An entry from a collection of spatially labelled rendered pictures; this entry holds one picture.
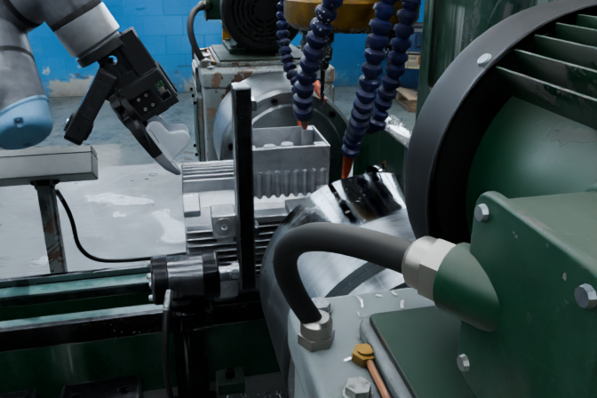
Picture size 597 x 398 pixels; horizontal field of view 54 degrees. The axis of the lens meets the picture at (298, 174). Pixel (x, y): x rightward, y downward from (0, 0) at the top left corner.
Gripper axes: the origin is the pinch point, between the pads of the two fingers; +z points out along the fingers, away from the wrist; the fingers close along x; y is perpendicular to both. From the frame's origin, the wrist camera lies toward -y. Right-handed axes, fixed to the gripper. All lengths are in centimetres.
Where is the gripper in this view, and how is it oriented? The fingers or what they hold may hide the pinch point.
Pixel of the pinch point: (170, 169)
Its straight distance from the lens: 89.2
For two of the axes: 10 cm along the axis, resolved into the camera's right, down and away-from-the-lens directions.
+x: -2.2, -3.4, 9.1
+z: 4.8, 7.8, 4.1
